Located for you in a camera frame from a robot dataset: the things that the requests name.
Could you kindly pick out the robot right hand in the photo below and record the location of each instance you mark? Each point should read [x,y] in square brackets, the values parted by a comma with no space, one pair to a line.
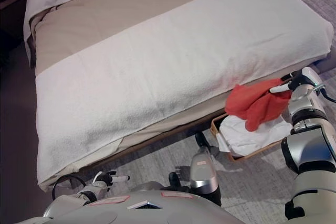
[296,81]

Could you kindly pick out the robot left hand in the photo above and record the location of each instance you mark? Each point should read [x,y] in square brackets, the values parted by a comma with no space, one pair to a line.
[105,178]

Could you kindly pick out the red cloth garment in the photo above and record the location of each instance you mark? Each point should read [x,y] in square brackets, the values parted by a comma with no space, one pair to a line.
[260,106]

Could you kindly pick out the robot right arm silver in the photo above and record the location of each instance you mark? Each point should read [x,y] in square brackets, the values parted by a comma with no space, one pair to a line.
[309,150]

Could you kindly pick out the robot left arm silver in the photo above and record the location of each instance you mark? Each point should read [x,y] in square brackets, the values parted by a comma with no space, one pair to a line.
[89,192]

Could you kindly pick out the white cloth basket liner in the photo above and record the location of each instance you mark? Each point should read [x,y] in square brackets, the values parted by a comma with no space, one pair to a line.
[249,140]

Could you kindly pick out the tan wicker basket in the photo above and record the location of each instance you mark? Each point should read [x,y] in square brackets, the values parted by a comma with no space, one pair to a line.
[215,127]

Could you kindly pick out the white terry bed towel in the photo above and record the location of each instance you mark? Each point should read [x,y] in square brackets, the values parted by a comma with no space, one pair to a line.
[157,72]

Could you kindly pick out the grey robot torso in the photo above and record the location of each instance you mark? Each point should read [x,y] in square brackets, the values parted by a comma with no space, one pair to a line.
[131,212]

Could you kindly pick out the robot left foot black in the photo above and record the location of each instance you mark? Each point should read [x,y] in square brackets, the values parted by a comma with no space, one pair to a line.
[174,179]

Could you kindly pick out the robot foot black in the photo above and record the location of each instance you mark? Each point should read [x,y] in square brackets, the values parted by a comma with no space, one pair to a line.
[174,179]
[202,140]

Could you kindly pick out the robot right leg silver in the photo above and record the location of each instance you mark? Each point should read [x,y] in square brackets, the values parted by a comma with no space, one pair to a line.
[203,176]

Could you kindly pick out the robot right foot black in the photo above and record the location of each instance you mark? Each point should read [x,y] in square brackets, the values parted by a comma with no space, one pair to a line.
[202,140]

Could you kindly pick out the brown wooden bed frame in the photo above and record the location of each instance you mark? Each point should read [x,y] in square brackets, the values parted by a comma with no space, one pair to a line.
[168,139]

